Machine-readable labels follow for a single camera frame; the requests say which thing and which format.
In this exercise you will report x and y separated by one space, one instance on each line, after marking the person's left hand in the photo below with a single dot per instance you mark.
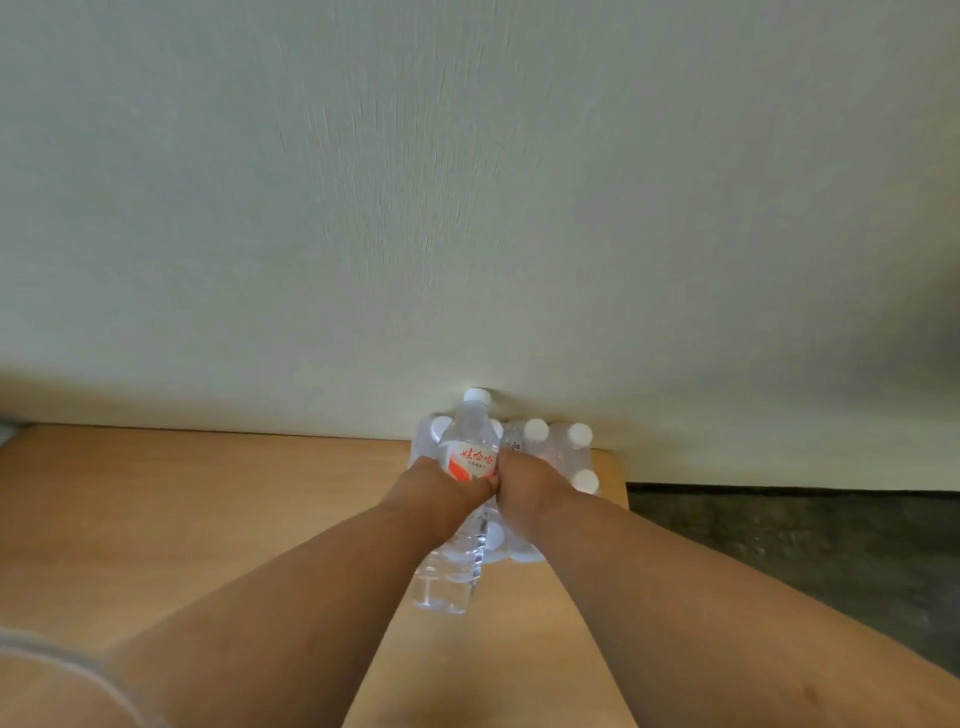
431 496

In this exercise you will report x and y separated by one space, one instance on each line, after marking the person's right hand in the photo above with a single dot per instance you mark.
534 496

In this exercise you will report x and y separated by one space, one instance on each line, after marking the person's right fingers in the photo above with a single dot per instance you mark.
507 471

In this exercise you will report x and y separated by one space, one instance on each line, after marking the person's left fingers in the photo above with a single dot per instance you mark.
480 489

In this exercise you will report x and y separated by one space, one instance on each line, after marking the clear red label water bottle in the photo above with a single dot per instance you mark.
471 435

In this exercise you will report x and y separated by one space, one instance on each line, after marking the person's left forearm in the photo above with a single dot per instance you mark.
300 622

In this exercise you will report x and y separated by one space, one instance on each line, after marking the person's right forearm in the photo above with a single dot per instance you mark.
697 630

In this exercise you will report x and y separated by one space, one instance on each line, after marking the pack of clear water bottles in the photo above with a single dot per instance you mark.
559 448

